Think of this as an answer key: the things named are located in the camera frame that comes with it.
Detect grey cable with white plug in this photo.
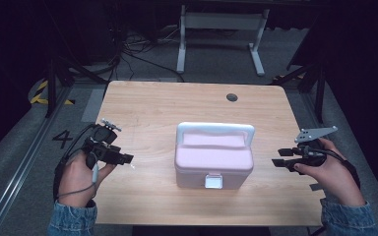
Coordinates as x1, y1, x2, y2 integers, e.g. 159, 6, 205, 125
56, 162, 100, 200

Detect pink box with white handle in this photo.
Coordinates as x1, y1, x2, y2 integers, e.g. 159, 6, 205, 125
173, 121, 256, 191

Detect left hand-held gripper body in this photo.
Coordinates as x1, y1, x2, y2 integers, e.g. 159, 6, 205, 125
83, 118, 126, 166

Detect black tripod stand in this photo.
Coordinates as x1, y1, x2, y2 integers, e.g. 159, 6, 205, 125
43, 53, 110, 119
269, 57, 330, 125

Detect person's right hand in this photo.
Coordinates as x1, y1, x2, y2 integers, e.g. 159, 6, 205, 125
292, 137, 366, 207

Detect yellow black hazard tape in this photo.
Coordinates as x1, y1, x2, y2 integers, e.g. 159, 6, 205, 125
29, 80, 77, 106

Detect black floor cables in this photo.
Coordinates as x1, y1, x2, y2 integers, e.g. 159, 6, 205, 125
119, 30, 185, 84

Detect white metal desk frame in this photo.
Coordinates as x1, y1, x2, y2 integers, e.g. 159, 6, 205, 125
175, 4, 271, 78

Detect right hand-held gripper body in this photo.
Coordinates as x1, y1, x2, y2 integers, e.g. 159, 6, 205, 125
293, 125, 339, 169

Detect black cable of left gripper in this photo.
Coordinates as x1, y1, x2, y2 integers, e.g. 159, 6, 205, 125
52, 123, 96, 202

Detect metal floor rail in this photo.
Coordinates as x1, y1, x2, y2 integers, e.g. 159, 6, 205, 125
0, 88, 74, 236

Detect person's left hand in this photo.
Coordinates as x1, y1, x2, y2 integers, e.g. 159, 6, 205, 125
57, 150, 118, 208

